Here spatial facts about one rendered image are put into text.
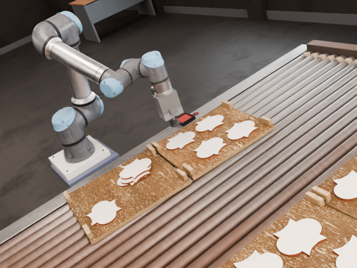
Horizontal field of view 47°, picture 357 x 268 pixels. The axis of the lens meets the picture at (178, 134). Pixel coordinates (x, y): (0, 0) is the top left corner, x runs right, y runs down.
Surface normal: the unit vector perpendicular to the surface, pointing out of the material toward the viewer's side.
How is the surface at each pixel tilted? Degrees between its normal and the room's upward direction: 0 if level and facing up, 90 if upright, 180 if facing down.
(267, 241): 0
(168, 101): 90
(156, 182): 0
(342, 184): 0
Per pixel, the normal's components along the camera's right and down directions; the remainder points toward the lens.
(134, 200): -0.29, -0.82
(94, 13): 0.56, 0.27
